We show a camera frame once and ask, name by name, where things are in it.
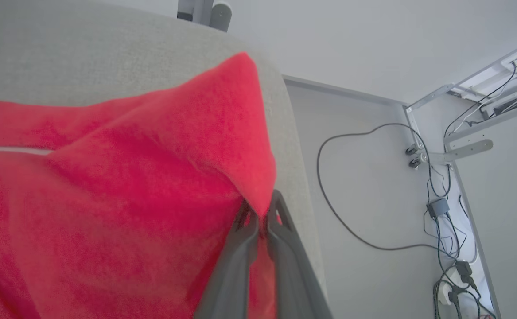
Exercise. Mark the white power strip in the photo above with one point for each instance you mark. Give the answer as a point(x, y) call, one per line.
point(445, 292)

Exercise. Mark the red and white shirt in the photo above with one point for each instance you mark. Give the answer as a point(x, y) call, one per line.
point(130, 186)

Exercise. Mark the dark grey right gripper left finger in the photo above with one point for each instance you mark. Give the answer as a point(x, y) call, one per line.
point(231, 274)

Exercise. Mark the black plug adapter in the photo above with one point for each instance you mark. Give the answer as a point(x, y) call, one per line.
point(464, 269)

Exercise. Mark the grey stand post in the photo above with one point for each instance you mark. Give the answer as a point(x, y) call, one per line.
point(205, 11)

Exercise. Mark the white metal desk frame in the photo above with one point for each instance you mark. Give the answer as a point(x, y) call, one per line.
point(426, 98)

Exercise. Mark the grey metal desk bracket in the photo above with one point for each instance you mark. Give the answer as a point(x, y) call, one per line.
point(466, 150)

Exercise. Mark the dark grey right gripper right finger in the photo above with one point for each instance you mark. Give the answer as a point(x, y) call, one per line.
point(296, 279)

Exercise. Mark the grey fabric sofa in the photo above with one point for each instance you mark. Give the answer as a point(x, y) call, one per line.
point(107, 53)

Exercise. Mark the dark grey power adapter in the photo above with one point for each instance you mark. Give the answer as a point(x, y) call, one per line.
point(438, 207)

